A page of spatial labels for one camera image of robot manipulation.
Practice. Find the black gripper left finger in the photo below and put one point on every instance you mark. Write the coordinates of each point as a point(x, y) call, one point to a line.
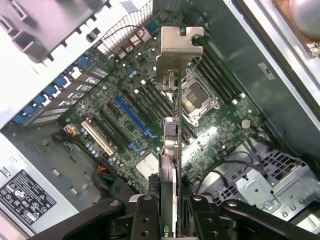
point(145, 220)

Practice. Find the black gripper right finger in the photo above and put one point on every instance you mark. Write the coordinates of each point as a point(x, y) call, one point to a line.
point(200, 220)

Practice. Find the silver chipset heatsink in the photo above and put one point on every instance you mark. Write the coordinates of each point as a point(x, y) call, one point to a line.
point(147, 166)

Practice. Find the silver perforated disk bay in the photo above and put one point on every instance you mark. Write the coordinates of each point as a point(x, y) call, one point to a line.
point(262, 185)

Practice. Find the white expansion slot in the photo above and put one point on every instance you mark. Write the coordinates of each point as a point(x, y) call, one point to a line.
point(97, 137)

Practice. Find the blue expansion slot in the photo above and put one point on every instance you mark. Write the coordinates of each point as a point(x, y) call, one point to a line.
point(132, 115)

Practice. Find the round coin battery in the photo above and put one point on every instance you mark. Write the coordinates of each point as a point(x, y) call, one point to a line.
point(246, 123)

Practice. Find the grey power supply unit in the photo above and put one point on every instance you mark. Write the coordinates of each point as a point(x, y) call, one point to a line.
point(27, 190)

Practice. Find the CPU socket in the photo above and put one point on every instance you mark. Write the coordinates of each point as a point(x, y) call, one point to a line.
point(200, 97)

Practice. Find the green motherboard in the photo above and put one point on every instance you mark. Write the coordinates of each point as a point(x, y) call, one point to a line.
point(120, 82)

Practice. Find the open black PC case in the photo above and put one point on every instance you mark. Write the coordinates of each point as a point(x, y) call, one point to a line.
point(275, 100)

